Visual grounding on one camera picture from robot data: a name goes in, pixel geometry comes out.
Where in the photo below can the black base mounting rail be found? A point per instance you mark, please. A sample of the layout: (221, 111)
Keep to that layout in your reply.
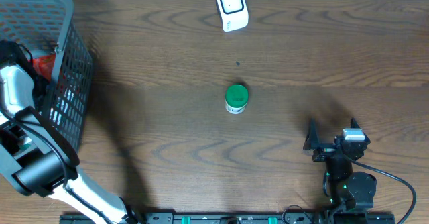
(272, 218)

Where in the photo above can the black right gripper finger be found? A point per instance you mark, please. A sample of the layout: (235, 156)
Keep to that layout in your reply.
(311, 141)
(354, 124)

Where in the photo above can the grey plastic mesh basket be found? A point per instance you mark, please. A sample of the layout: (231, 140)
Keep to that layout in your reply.
(46, 27)

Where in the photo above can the red snack packet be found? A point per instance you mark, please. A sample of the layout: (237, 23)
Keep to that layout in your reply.
(45, 66)

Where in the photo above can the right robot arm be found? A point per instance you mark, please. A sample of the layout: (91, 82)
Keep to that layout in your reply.
(351, 193)

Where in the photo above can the green lid seasoning jar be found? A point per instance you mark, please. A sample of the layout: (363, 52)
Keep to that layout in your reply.
(236, 98)

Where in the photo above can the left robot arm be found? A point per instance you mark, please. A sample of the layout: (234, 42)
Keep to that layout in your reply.
(35, 157)

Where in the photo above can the white barcode scanner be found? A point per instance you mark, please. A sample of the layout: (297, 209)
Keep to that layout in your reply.
(234, 14)

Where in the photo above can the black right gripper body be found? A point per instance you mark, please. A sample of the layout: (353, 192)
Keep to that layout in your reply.
(323, 153)

